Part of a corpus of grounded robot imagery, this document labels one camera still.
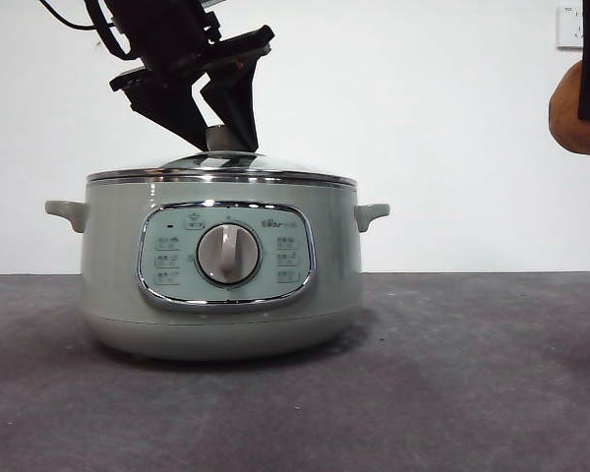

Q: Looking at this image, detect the glass lid with green knob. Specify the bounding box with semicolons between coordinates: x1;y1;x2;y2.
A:
86;125;359;188

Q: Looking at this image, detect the brown potato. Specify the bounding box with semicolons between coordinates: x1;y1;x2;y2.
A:
548;61;590;159

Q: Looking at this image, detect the pale green electric cooking pot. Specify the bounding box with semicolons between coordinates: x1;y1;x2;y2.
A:
43;179;391;363

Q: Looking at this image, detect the white wall socket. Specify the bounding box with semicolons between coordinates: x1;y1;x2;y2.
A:
557;5;589;51

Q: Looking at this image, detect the black cable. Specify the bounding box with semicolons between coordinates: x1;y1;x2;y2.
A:
37;0;139;61

